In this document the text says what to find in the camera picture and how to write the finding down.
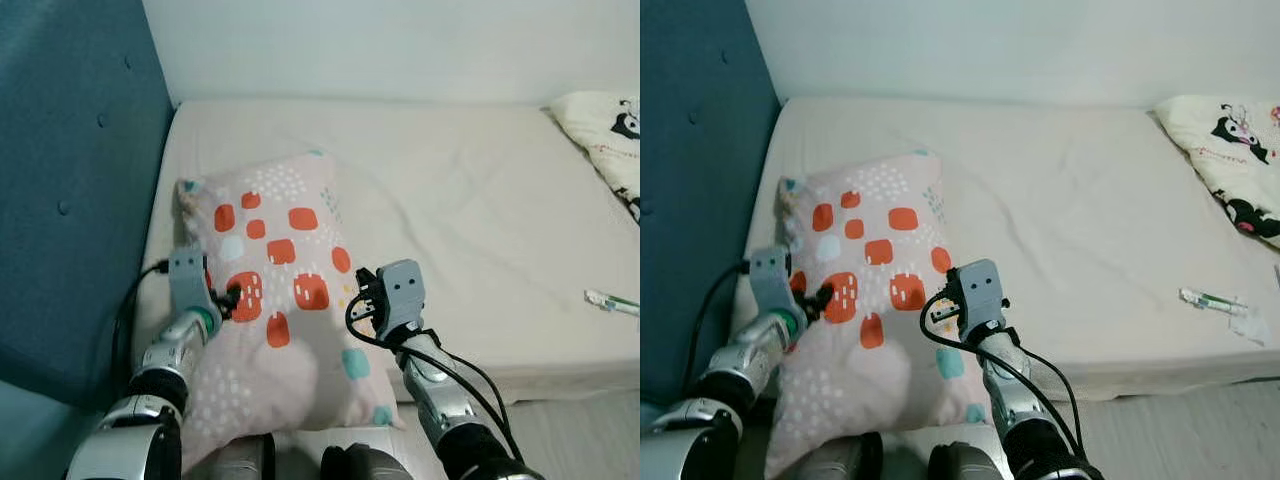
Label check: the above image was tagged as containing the pink patterned pillow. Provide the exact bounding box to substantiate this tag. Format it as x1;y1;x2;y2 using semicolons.
176;150;406;473
765;150;991;479

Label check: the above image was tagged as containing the mattress with cream sheet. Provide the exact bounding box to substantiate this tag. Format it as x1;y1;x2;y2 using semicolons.
735;97;1280;401
130;97;641;401

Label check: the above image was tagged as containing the teal upholstered headboard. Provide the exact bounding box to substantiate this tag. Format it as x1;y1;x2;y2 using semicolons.
640;0;781;406
0;0;176;411

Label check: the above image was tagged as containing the right robot leg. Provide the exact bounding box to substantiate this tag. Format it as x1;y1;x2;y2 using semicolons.
928;440;1011;480
320;443;416;480

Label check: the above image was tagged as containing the robot leg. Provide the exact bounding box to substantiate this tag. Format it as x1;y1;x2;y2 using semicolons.
205;432;276;480
800;432;883;480
320;443;416;480
928;440;1011;480

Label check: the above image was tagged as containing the left robot leg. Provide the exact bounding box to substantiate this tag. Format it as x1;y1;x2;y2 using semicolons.
800;432;883;480
205;432;276;480

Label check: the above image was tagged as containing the cream cartoon print comforter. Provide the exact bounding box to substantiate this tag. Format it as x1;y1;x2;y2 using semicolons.
1155;95;1280;251
548;90;641;223

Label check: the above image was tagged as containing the clear plastic wrapper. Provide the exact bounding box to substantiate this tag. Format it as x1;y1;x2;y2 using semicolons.
1225;305;1278;349

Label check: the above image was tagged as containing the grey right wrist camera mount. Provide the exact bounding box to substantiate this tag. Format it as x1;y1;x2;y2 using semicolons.
958;260;1006;336
375;260;429;341

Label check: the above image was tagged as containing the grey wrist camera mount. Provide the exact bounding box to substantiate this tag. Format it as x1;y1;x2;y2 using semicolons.
375;260;429;341
748;245;791;313
958;260;1006;336
167;247;211;313

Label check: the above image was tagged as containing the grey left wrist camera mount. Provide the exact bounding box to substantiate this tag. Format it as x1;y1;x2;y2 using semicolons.
748;245;791;313
167;247;211;313

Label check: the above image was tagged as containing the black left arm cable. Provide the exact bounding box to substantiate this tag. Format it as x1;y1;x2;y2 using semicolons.
683;262;751;396
110;262;171;391

